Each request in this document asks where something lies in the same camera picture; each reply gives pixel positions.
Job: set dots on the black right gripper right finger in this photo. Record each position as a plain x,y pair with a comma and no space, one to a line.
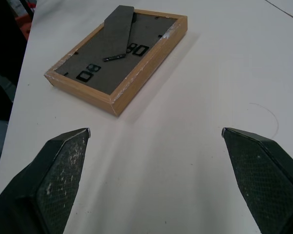
263,180

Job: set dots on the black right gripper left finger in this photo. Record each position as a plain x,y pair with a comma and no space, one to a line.
51,185

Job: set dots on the orange object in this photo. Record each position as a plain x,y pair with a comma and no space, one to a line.
25,25

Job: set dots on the wooden picture frame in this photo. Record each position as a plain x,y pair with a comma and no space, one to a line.
117,65

